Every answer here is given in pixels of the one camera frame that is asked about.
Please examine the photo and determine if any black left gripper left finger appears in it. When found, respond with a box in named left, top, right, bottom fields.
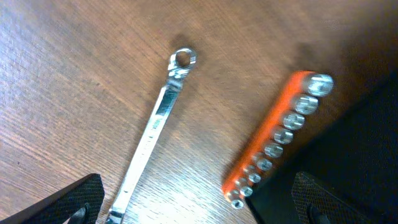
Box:
left=1, top=174, right=104, bottom=224

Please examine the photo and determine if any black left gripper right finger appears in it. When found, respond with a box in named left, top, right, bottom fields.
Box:
left=291, top=172, right=373, bottom=223

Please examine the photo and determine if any black cardboard box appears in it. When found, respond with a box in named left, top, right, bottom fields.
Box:
left=246, top=73, right=397, bottom=223

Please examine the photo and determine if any orange socket rail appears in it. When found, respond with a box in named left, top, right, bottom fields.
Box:
left=221, top=71, right=334, bottom=210

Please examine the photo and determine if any silver ring wrench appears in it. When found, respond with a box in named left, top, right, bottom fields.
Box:
left=104, top=47, right=197, bottom=224

